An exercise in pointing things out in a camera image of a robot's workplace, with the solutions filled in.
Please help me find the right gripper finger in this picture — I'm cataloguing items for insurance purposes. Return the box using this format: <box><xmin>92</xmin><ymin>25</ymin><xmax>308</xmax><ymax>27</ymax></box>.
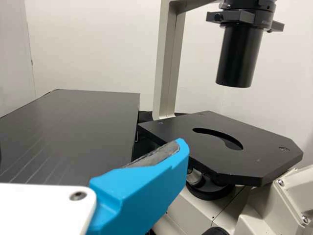
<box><xmin>89</xmin><ymin>138</ymin><xmax>190</xmax><ymax>235</ymax></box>

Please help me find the white incubator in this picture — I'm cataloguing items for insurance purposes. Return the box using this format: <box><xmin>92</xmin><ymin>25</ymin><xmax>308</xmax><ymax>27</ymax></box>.
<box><xmin>0</xmin><ymin>0</ymin><xmax>36</xmax><ymax>118</ymax></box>

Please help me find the cream microscope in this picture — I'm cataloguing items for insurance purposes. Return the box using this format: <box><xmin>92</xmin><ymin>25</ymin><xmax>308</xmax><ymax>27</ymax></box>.
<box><xmin>136</xmin><ymin>0</ymin><xmax>313</xmax><ymax>235</ymax></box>

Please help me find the black platform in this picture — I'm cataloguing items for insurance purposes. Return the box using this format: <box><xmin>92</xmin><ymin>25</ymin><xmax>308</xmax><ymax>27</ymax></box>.
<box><xmin>0</xmin><ymin>88</ymin><xmax>141</xmax><ymax>185</ymax></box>

